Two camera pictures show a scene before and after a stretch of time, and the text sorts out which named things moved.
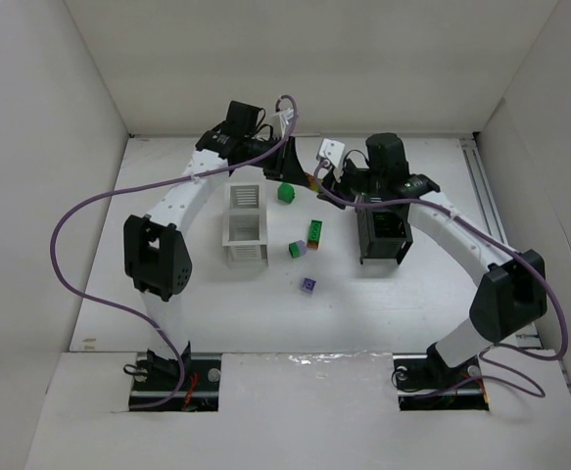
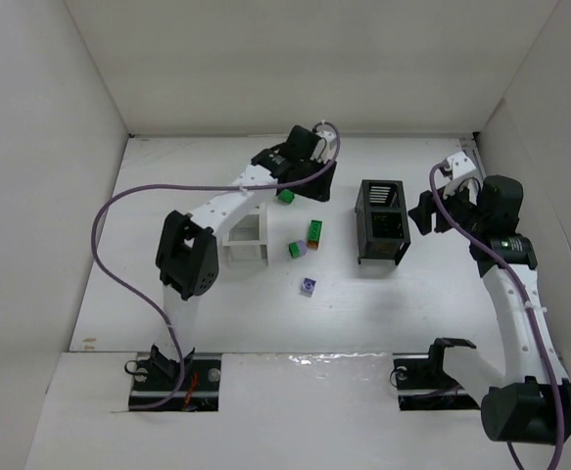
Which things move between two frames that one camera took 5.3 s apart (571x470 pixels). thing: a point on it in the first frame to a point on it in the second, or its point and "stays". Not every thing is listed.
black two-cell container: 384,232 stays
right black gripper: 343,183 to 445,211
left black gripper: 284,159 to 311,183
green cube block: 286,192 stays
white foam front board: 310,411 stays
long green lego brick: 314,230 stays
